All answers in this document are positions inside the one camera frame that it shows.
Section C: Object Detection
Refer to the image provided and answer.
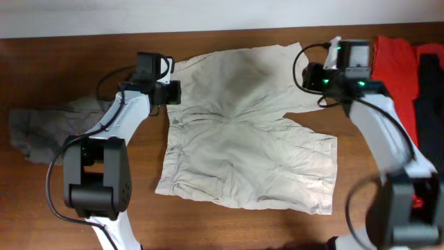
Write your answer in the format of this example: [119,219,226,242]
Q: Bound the black garment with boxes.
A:
[414,54,443,171]

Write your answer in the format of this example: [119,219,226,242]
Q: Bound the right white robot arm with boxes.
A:
[302,63,443,249]

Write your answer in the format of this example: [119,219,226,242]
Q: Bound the beige cargo shorts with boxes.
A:
[155,43,337,215]

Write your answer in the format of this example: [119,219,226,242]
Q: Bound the right black cable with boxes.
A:
[291,41,417,250]

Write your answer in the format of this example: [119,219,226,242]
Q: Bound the black cable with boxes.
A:
[291,41,417,250]
[44,65,139,250]

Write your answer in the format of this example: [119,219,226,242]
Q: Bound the left black cable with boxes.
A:
[44,65,139,250]

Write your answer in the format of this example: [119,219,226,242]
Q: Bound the grey crumpled garment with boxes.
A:
[8,96,112,163]

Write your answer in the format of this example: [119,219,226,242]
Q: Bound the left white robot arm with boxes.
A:
[63,81,181,249]

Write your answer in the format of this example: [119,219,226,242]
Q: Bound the red garment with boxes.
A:
[370,35,444,209]

